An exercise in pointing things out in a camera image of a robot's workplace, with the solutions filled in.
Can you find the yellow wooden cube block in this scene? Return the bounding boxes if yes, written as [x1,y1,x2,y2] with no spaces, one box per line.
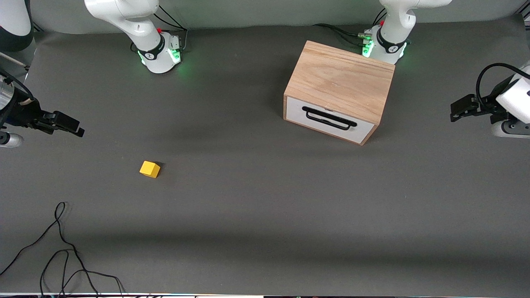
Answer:
[140,161,161,179]

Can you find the white-front drawer with black handle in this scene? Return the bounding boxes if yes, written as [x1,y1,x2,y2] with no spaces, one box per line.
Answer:
[286,96,375,144]

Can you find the light wooden drawer cabinet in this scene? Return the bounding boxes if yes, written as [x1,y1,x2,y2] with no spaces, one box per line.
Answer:
[283,40,396,146]

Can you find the thin light rod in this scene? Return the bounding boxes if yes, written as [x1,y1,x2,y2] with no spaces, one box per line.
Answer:
[0,52,30,70]

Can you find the grey table cover sheet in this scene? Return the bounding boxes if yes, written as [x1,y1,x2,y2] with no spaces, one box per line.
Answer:
[0,14,530,295]

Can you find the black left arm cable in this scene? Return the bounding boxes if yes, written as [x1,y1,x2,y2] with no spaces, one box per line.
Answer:
[475,63,530,106]

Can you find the thin black loose cable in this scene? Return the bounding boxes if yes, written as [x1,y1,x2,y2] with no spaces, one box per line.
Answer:
[0,202,127,298]

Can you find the black right arm base cables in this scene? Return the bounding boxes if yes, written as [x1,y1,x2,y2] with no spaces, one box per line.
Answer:
[154,5,189,52]

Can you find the black arm base cables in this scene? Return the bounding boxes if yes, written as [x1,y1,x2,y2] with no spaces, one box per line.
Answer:
[313,8,388,46]
[154,5,189,52]

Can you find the black left arm base cables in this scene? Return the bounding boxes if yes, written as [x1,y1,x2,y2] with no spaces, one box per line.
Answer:
[313,8,388,46]

